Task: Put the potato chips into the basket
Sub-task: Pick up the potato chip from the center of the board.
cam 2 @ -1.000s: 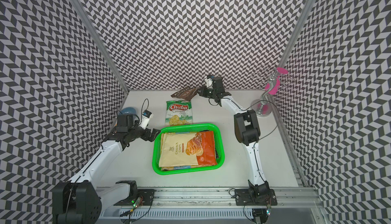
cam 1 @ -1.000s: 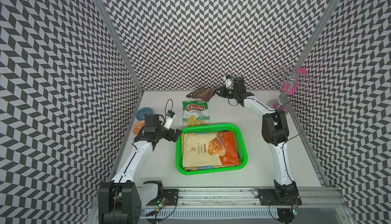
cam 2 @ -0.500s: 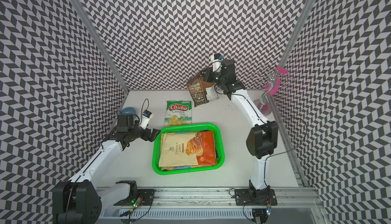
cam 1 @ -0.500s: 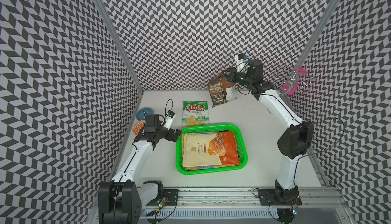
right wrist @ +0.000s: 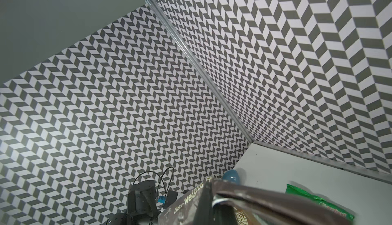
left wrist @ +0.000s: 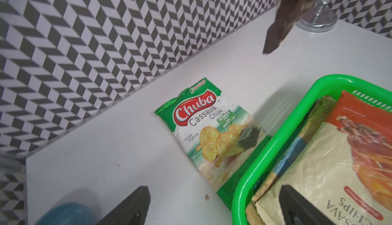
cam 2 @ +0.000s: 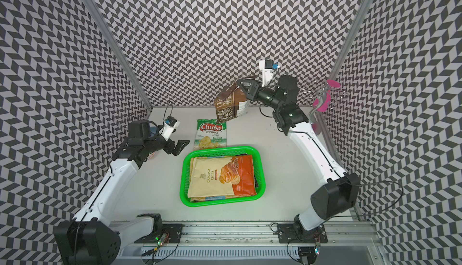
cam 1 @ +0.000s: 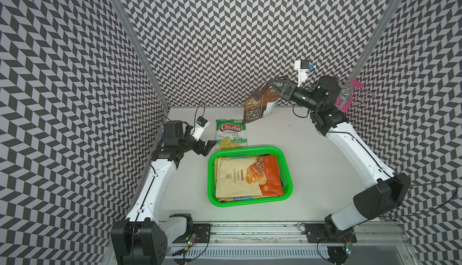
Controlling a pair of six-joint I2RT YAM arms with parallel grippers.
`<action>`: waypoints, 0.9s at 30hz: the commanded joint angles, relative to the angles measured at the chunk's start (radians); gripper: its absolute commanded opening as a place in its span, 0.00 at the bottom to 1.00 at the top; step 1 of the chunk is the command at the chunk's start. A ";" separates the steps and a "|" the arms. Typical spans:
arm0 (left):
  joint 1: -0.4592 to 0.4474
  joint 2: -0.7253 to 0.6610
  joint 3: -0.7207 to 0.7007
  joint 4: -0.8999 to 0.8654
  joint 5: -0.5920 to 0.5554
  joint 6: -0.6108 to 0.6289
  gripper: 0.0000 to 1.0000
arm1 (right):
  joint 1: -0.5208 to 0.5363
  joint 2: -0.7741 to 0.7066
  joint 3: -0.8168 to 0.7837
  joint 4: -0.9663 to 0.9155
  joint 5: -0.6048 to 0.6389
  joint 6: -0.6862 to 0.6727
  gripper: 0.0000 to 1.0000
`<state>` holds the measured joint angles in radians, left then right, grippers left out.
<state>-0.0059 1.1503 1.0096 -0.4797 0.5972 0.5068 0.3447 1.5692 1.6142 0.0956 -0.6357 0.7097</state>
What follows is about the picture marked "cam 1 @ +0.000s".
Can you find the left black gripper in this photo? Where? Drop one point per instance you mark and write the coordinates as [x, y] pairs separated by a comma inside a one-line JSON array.
[[198, 149]]

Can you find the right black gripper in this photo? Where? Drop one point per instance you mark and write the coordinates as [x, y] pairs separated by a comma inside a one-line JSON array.
[[288, 89]]

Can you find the brown kettle chips bag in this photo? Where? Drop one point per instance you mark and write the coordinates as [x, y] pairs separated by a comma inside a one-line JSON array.
[[260, 103]]

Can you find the orange white chips bag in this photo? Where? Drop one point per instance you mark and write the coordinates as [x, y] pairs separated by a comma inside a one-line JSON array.
[[249, 177]]

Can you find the yellow blue chips bag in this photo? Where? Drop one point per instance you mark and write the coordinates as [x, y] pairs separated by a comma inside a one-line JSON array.
[[234, 199]]

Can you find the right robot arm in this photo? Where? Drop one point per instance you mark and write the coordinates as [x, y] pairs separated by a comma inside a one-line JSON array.
[[384, 191]]

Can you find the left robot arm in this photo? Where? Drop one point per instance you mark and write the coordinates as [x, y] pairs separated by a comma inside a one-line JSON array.
[[141, 239]]

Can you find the green plastic basket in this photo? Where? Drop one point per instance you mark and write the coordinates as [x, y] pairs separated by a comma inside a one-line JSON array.
[[245, 176]]

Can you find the green white Chuba bag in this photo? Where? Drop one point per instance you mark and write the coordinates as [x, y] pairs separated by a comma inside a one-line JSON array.
[[230, 134]]

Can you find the silver pink mug tree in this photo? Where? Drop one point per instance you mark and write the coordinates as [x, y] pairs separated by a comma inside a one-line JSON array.
[[345, 99]]

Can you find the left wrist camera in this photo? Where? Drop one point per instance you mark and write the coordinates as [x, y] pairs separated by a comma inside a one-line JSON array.
[[200, 125]]

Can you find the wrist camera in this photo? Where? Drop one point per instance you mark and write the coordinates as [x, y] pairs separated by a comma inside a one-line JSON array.
[[303, 68], [200, 125]]

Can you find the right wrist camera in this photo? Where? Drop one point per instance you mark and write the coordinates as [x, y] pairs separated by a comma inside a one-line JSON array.
[[303, 68]]

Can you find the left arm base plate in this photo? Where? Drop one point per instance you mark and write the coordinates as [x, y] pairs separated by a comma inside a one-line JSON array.
[[199, 233]]

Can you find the aluminium front rail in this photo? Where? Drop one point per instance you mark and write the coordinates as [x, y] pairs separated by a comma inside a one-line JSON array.
[[286, 233]]

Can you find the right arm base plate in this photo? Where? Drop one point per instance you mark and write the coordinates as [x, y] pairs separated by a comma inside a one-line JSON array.
[[319, 233]]

